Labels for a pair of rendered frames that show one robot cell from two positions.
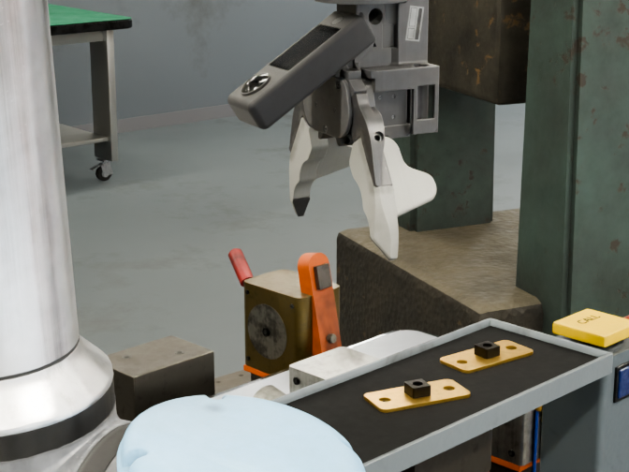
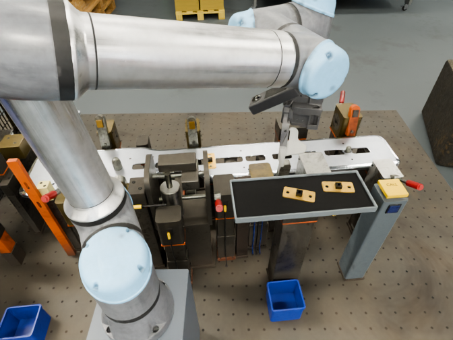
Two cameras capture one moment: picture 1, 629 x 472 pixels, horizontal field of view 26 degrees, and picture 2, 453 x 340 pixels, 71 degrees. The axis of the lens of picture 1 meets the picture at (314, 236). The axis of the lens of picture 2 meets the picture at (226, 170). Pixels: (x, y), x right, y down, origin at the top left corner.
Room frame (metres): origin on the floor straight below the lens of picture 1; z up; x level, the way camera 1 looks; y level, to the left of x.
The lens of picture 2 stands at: (0.49, -0.31, 1.80)
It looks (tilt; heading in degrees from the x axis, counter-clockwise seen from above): 44 degrees down; 40
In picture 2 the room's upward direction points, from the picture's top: 1 degrees counter-clockwise
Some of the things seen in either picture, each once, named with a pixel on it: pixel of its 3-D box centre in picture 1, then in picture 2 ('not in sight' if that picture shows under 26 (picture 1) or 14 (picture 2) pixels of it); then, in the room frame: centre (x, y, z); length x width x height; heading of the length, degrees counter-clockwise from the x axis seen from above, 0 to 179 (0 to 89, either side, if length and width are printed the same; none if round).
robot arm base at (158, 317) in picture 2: not in sight; (134, 301); (0.58, 0.03, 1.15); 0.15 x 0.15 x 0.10
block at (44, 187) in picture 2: not in sight; (63, 218); (0.65, 0.61, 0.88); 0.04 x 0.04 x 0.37; 45
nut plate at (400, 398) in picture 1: (416, 390); (298, 193); (1.05, -0.08, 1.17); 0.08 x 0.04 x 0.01; 115
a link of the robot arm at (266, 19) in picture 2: not in sight; (267, 35); (0.95, -0.01, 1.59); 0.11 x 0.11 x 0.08; 65
